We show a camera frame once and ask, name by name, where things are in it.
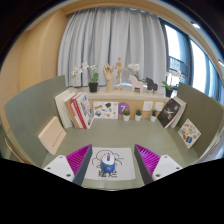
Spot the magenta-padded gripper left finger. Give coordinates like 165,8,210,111
43,143,93,187

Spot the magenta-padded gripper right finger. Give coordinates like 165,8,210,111
134,143,184,185

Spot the blue and white computer mouse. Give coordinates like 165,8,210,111
100,150,117,174

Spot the white mouse pad with drawing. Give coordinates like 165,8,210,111
84,146,137,181

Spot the beige flat box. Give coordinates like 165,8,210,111
37,116,68,156

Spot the small succulent in white pot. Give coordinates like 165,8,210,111
134,109,143,122
122,109,132,122
149,108,158,123

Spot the colourful food sticker card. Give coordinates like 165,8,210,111
177,118,202,149

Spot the orange-brown book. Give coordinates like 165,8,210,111
63,94,83,129

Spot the red and white picture book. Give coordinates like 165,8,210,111
70,92,95,130

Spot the black book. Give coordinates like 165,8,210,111
156,97,182,129

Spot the white thick book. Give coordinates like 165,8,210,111
54,89,76,130

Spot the white card with stickers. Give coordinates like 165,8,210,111
92,101,120,120

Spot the purple round number sign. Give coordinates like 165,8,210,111
117,101,131,116

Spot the green desk partition panel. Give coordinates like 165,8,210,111
3,75,68,161
175,82,224,159

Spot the white orchid in black pot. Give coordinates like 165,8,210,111
161,69,183,98
70,61,100,93

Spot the black wooden horse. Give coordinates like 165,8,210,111
144,77,159,94

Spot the pink wooden horse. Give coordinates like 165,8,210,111
128,74,145,95

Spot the wooden hand model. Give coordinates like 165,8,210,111
102,63,115,93

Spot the white orchid plant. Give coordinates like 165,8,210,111
127,63,143,81

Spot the wooden artist mannequin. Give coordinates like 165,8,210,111
114,56,128,90

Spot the grey curtain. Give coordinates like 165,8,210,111
57,7,168,89

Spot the white wall socket plate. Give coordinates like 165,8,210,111
154,101,165,112
142,100,154,112

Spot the window with dark frame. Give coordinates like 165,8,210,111
159,18,224,104

